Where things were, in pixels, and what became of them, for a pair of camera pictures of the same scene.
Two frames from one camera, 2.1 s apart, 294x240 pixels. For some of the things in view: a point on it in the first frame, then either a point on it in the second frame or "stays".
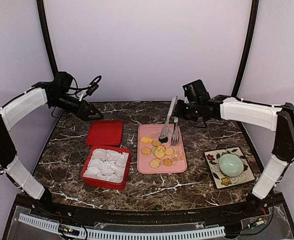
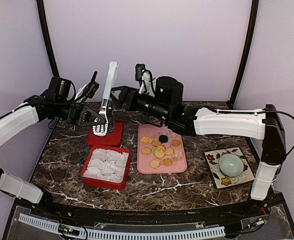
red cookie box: [106, 167] stays
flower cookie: [145, 150] stays
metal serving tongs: [176, 135] -> [100, 126]
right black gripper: [178, 112] -> [124, 92]
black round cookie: [164, 140] stays
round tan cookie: [157, 143] stays
